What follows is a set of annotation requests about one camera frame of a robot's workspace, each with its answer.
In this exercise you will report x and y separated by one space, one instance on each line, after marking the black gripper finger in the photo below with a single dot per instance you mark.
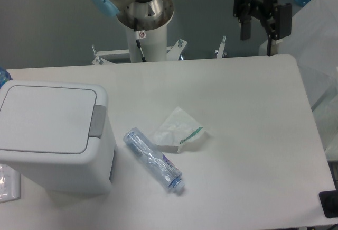
245 30
279 26

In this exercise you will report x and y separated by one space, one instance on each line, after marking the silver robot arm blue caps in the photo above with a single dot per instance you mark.
144 14

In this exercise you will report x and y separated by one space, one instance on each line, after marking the white plastic trash can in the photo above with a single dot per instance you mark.
58 135

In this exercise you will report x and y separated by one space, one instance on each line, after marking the white packet under trash can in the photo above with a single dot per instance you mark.
10 184

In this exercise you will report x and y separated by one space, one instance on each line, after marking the crumpled clear plastic bag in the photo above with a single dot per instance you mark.
178 131

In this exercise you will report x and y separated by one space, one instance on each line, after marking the empty clear plastic bottle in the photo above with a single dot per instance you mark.
160 167

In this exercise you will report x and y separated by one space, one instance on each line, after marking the black device table corner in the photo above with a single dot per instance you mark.
328 201

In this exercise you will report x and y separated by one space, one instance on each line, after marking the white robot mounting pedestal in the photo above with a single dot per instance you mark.
143 46

